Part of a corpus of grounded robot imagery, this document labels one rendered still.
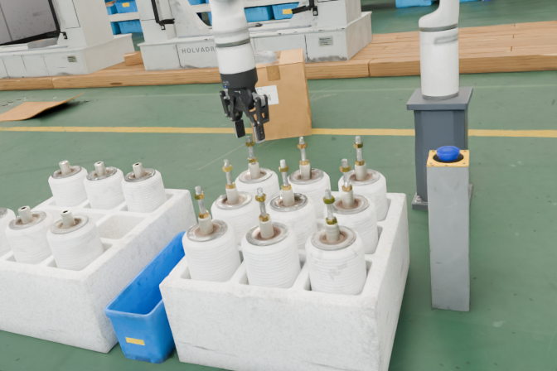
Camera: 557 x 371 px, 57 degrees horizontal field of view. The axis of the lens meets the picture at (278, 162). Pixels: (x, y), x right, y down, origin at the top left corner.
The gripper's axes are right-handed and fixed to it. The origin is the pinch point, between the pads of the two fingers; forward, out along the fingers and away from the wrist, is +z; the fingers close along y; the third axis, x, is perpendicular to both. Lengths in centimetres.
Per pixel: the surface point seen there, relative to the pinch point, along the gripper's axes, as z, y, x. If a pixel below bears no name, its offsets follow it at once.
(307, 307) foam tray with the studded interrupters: 18.1, 33.0, -17.4
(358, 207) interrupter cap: 9.6, 28.6, 1.0
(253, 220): 13.1, 10.4, -9.9
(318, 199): 13.5, 14.5, 4.2
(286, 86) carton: 15, -66, 66
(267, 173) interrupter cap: 9.7, 1.5, 1.7
